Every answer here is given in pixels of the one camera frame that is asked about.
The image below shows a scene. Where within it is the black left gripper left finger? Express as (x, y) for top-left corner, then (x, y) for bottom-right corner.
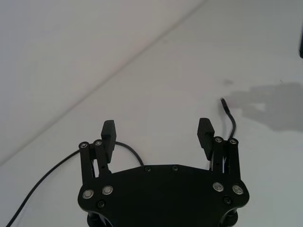
(79, 120), (116, 188)

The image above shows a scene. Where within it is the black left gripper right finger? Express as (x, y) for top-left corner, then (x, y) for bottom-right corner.
(197, 117), (242, 184)

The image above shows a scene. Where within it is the thin black cable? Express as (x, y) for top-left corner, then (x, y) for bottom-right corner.
(6, 97), (239, 227)

